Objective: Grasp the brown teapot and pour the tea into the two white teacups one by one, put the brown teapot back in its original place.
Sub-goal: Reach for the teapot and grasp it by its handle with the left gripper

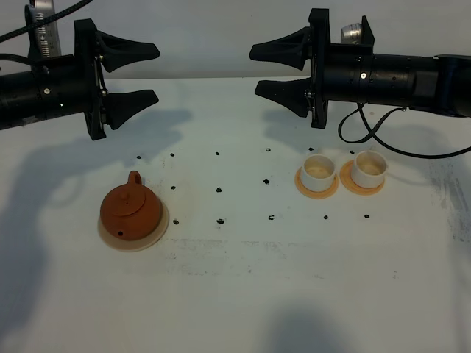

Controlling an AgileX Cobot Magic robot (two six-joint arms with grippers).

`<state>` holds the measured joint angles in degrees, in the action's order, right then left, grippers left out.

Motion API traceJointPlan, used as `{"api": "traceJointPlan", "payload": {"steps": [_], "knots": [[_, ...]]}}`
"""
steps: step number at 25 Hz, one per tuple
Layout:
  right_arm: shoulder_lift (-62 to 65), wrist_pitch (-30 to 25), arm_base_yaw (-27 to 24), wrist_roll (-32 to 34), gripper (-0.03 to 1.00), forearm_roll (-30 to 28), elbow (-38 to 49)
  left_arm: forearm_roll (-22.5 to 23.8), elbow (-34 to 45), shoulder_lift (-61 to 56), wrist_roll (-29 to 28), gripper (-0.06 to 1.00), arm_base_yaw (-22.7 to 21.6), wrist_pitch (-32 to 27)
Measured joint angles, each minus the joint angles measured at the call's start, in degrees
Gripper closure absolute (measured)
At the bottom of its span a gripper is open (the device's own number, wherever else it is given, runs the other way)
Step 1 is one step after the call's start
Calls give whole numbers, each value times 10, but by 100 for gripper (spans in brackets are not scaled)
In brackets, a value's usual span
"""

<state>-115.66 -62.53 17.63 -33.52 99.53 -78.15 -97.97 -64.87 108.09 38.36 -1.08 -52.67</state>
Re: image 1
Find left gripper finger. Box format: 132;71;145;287
96;31;160;73
102;90;159;130

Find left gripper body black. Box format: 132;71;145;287
31;19;106;140

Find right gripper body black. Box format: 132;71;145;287
308;8;373;129

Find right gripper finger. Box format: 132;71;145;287
255;78;311;118
249;26;311;70

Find brown clay teapot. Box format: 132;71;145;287
100;171;163;241

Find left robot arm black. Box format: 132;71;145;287
1;19;160;140

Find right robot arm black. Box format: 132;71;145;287
249;8;470;129

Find beige round teapot coaster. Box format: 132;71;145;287
97;204;169;252

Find left white teacup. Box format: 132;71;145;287
301;153;336;191

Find white teacup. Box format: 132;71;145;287
350;149;388;189
301;153;336;191

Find right orange saucer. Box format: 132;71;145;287
339;160;385;196

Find orange saucer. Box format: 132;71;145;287
339;160;385;196
294;168;339;199

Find right white teacup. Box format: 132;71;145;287
350;149;388;189

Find left orange saucer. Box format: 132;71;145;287
294;168;339;199

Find right black camera cable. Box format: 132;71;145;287
338;101;471;160

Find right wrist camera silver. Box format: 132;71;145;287
341;15;375;47

